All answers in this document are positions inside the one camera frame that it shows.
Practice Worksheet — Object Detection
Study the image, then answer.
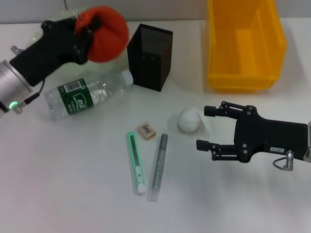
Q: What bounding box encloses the white paper ball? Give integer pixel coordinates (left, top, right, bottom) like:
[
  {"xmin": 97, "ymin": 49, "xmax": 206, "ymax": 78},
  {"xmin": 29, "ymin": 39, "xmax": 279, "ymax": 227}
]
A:
[{"xmin": 176, "ymin": 106, "xmax": 211, "ymax": 133}]

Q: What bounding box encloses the green utility knife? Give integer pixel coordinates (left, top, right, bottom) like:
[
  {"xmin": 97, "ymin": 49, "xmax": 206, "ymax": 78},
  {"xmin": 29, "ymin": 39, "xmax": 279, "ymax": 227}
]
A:
[{"xmin": 126, "ymin": 131, "xmax": 147, "ymax": 196}]

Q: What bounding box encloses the right gripper connector cable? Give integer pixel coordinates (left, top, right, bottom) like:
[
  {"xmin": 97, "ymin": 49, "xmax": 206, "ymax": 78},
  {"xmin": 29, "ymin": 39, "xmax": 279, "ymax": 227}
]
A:
[{"xmin": 272, "ymin": 150, "xmax": 296, "ymax": 172}]

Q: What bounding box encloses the pale green glass fruit plate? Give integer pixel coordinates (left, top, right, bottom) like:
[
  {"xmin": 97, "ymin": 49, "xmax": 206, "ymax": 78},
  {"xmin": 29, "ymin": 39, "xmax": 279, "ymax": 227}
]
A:
[{"xmin": 30, "ymin": 6, "xmax": 128, "ymax": 76}]

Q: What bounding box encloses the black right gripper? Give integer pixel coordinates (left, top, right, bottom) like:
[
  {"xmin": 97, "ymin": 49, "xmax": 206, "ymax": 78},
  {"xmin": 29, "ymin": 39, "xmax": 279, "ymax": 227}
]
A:
[{"xmin": 196, "ymin": 100, "xmax": 310, "ymax": 164}]

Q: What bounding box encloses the gripper connector cable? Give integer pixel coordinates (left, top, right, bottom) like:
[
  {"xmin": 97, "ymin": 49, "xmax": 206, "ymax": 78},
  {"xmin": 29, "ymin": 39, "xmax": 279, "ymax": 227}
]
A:
[
  {"xmin": 11, "ymin": 45, "xmax": 47, "ymax": 115},
  {"xmin": 272, "ymin": 150, "xmax": 296, "ymax": 172}
]

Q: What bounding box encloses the beige eraser with barcode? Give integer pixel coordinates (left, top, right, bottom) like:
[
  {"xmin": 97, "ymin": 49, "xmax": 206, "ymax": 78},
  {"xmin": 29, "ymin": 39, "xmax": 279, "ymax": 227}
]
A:
[{"xmin": 137, "ymin": 122, "xmax": 157, "ymax": 141}]

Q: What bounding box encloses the black mesh pen holder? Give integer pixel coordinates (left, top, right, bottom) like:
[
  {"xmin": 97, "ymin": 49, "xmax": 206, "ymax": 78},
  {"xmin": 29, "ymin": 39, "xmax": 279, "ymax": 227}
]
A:
[{"xmin": 126, "ymin": 23, "xmax": 174, "ymax": 92}]

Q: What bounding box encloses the left gripper connector cable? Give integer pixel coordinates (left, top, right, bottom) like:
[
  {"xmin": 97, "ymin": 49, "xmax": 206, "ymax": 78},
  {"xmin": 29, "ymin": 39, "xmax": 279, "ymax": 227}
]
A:
[{"xmin": 11, "ymin": 45, "xmax": 47, "ymax": 115}]

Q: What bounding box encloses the yellow plastic bin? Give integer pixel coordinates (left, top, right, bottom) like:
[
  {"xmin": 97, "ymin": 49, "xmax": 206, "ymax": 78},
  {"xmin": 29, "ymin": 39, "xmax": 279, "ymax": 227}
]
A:
[{"xmin": 206, "ymin": 0, "xmax": 287, "ymax": 94}]

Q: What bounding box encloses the clear green-label water bottle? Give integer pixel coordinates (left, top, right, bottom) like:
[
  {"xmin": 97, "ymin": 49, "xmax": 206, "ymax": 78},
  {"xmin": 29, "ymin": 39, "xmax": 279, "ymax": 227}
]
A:
[{"xmin": 43, "ymin": 69, "xmax": 134, "ymax": 121}]

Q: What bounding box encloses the grey pen in clear sleeve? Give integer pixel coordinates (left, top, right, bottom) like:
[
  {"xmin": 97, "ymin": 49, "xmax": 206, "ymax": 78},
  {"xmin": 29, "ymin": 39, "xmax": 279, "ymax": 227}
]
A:
[{"xmin": 146, "ymin": 133, "xmax": 169, "ymax": 202}]

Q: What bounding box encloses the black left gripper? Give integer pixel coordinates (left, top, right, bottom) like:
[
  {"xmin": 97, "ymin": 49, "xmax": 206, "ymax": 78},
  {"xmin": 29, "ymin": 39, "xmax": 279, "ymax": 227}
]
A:
[{"xmin": 9, "ymin": 17, "xmax": 102, "ymax": 87}]

